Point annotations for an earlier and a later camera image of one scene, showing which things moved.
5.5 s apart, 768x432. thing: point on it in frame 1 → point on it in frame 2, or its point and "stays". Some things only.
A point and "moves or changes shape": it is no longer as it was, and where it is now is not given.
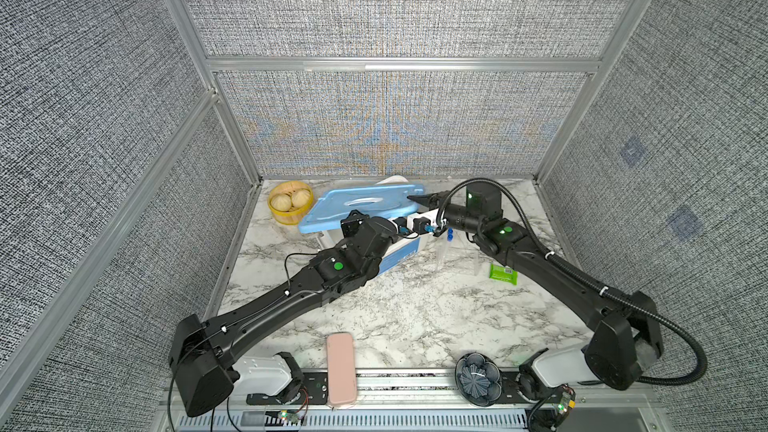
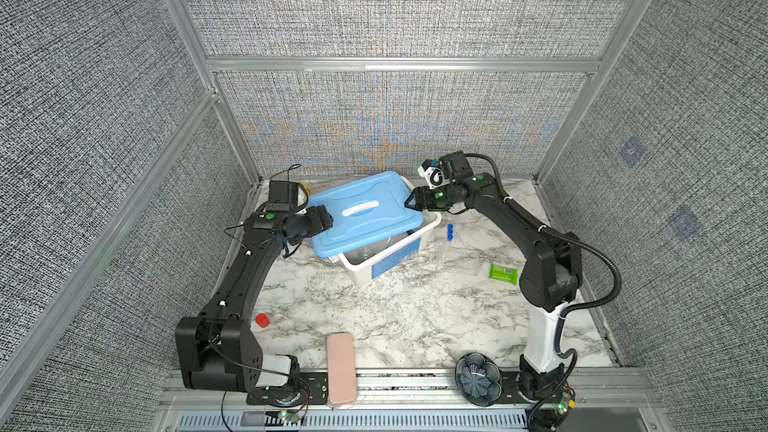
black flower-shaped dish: x=478 y=378 stays
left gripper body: x=349 y=229 → x=309 y=223
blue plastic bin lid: x=389 y=202 moves or changes shape
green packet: x=503 y=273 stays
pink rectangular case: x=341 y=365 stays
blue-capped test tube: x=446 y=252 stays
